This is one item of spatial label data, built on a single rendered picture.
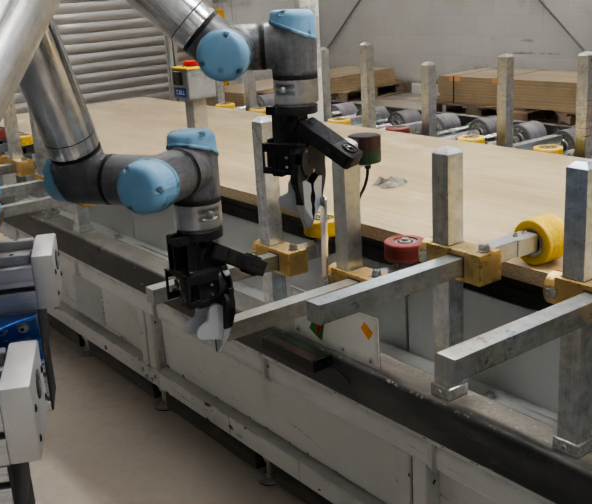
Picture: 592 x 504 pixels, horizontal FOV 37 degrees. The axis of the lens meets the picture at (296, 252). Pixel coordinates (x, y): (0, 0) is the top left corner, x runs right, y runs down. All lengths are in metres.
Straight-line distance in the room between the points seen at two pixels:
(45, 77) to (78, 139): 0.10
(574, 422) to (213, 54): 0.74
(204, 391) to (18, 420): 1.85
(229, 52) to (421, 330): 0.80
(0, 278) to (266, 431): 1.27
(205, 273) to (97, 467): 1.54
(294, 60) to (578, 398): 0.67
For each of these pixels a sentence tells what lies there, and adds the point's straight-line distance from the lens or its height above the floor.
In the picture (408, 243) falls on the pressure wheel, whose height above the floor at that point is 0.90.
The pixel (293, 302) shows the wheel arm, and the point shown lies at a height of 0.86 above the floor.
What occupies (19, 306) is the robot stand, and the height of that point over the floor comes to 0.91.
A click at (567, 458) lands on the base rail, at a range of 1.36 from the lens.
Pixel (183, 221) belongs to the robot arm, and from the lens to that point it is 1.34.
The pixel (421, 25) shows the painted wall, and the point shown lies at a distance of 10.72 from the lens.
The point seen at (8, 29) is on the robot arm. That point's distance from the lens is 0.97.
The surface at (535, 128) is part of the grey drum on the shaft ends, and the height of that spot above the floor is 0.84.
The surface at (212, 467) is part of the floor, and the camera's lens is 2.73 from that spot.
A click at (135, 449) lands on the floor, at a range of 2.89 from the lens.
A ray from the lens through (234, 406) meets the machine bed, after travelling 2.67.
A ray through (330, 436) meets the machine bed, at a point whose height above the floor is 0.27.
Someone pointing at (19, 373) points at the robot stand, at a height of 0.99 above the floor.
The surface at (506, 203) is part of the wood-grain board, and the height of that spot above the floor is 0.90.
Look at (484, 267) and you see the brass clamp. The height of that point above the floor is 0.95.
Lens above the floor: 1.39
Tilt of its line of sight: 17 degrees down
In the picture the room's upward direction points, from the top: 4 degrees counter-clockwise
